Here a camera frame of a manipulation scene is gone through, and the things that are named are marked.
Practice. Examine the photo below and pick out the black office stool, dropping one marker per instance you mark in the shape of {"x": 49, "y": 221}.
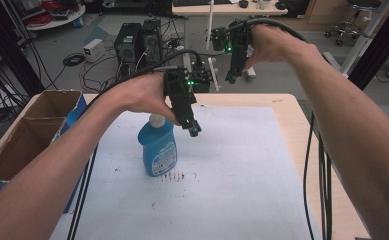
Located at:
{"x": 355, "y": 26}

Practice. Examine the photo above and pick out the wooden desk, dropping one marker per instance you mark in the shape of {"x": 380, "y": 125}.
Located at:
{"x": 228, "y": 10}

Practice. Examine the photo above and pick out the open cardboard box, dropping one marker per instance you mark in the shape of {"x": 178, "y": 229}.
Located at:
{"x": 32, "y": 133}

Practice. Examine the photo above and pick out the white metal stand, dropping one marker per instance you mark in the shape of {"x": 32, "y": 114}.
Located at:
{"x": 362, "y": 43}

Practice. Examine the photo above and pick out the black computer tower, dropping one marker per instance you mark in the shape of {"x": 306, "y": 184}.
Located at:
{"x": 128, "y": 41}
{"x": 151, "y": 40}

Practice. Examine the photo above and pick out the white pole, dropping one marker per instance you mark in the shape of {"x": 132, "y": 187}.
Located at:
{"x": 209, "y": 23}

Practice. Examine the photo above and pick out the black computer mouse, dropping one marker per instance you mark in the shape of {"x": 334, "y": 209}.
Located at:
{"x": 243, "y": 3}

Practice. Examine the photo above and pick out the white bracket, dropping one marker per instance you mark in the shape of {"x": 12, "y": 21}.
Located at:
{"x": 214, "y": 75}

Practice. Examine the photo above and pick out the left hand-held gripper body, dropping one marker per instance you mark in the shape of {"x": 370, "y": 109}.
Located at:
{"x": 178, "y": 90}

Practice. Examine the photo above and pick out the black metal frame post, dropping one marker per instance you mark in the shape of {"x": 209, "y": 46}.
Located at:
{"x": 378, "y": 46}
{"x": 12, "y": 50}

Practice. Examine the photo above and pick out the small white box device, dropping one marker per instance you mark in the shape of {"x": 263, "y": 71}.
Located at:
{"x": 93, "y": 50}

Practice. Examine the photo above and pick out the person's left hand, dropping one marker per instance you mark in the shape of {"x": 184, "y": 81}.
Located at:
{"x": 138, "y": 95}

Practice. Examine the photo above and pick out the white table mat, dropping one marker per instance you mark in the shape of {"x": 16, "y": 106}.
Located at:
{"x": 222, "y": 186}

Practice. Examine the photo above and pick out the black keyboard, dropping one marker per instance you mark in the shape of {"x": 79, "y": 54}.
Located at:
{"x": 192, "y": 2}

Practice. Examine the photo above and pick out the blue detergent bottle white cap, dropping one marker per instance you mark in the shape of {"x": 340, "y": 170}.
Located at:
{"x": 158, "y": 150}

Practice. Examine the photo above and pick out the person's right hand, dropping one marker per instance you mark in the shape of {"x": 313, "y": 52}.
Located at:
{"x": 275, "y": 45}

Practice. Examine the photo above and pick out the round white table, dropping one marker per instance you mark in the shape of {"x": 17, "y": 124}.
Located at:
{"x": 63, "y": 20}

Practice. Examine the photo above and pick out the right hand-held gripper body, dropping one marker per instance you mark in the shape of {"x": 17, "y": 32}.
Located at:
{"x": 239, "y": 43}

